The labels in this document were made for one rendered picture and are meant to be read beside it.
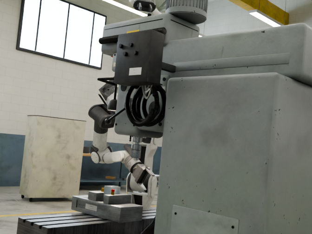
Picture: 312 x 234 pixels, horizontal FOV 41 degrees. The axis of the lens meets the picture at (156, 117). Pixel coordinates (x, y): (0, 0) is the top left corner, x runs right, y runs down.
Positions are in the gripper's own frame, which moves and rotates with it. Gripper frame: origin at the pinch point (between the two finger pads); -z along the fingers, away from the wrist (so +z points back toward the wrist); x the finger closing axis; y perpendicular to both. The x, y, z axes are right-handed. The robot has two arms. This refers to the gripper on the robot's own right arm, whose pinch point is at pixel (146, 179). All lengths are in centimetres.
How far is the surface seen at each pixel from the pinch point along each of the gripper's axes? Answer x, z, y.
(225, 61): 87, -33, -35
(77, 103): -303, 688, 461
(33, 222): -5, -22, -80
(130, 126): 35.0, -2.4, -34.9
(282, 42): 105, -50, -34
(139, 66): 71, -17, -61
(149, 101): 52, -8, -37
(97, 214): -4, -21, -46
